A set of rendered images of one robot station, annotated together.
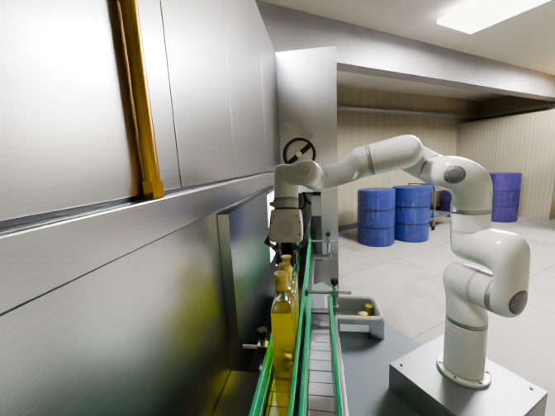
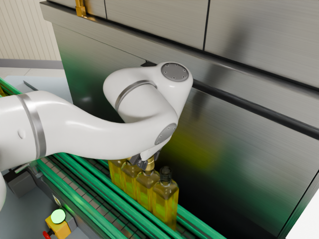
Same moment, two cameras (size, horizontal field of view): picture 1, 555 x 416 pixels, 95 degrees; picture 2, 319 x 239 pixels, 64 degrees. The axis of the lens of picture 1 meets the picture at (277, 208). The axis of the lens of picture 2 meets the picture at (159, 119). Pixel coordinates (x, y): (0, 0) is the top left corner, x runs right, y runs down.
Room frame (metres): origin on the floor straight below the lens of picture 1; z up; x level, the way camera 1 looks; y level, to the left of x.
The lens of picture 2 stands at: (0.98, -0.38, 1.65)
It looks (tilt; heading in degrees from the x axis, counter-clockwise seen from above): 40 degrees down; 120
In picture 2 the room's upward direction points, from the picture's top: straight up
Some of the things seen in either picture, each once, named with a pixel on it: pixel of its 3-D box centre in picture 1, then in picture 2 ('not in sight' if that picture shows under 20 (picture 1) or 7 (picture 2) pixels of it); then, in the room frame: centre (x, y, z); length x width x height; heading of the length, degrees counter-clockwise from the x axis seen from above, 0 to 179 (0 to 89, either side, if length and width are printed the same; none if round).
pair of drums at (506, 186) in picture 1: (476, 195); not in sight; (5.76, -4.55, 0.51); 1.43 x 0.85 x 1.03; 26
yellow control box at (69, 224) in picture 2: not in sight; (60, 224); (0.45, -0.17, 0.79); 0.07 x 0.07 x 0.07; 81
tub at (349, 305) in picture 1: (351, 314); not in sight; (0.98, -0.29, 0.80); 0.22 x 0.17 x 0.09; 81
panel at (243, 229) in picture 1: (263, 232); (293, 191); (1.07, 0.06, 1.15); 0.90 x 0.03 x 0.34; 171
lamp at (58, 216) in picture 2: not in sight; (58, 216); (0.45, -0.16, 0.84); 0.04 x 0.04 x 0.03
